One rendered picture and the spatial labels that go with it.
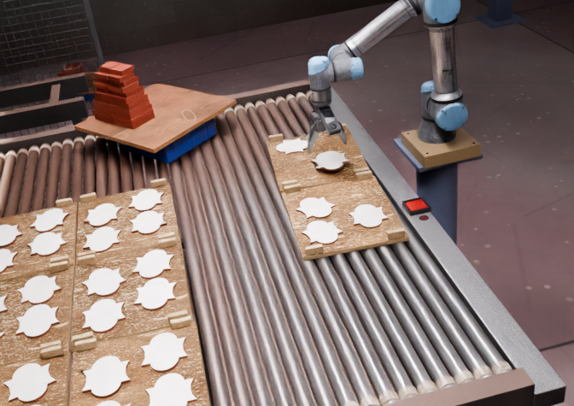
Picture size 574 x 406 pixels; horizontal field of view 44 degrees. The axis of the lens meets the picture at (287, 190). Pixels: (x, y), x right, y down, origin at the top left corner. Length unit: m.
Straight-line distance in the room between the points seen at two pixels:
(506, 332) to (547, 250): 1.89
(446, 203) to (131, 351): 1.52
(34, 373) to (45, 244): 0.64
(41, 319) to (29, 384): 0.26
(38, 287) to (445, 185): 1.60
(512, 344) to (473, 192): 2.39
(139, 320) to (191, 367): 0.27
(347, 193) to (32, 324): 1.13
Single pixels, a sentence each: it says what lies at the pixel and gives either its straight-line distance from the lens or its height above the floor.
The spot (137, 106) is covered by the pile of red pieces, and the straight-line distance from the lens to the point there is 3.01.
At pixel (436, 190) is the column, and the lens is 2.95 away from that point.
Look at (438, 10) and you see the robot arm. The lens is 2.51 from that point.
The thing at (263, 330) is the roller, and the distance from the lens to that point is 2.02.
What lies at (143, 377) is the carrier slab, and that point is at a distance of 1.96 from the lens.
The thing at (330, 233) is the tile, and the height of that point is 0.94.
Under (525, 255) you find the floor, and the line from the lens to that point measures 3.81.
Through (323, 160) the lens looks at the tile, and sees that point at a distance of 2.69.
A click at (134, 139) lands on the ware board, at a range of 2.93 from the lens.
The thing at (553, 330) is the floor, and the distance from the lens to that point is 3.40.
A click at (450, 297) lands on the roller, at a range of 2.09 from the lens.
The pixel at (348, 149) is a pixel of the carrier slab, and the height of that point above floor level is 0.94.
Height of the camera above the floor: 2.27
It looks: 31 degrees down
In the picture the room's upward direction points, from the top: 7 degrees counter-clockwise
